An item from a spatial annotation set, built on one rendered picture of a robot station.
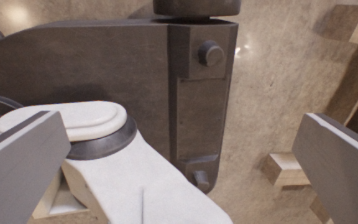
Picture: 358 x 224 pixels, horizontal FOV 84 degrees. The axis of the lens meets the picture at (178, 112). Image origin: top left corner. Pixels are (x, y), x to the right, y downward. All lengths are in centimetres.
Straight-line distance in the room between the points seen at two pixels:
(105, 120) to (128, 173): 10
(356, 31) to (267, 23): 25
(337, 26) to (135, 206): 77
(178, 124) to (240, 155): 48
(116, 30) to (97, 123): 19
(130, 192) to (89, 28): 31
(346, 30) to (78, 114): 76
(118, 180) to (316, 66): 79
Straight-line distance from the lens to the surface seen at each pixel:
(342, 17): 84
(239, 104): 78
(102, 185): 30
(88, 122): 35
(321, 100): 100
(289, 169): 98
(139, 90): 48
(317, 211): 126
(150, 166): 31
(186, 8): 43
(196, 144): 56
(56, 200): 50
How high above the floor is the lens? 61
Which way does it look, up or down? 59 degrees down
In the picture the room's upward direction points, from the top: 158 degrees clockwise
